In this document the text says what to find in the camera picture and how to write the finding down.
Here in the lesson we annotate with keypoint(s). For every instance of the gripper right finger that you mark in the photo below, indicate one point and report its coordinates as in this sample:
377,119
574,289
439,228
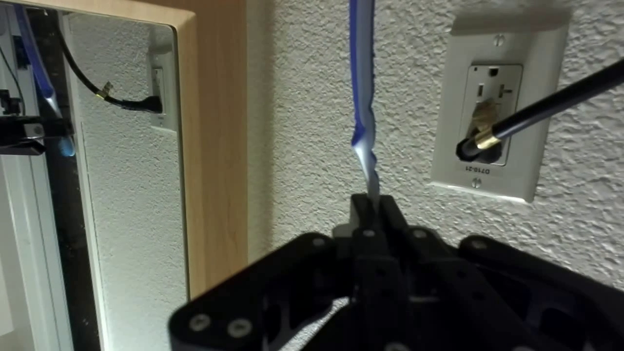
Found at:
453,278

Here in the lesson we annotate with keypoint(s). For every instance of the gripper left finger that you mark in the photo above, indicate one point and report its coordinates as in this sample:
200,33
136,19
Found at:
273,287

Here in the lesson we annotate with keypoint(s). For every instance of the wood framed mirror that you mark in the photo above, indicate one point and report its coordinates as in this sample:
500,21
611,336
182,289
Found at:
146,146

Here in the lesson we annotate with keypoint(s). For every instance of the white wall socket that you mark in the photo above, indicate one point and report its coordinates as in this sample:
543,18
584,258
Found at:
497,107

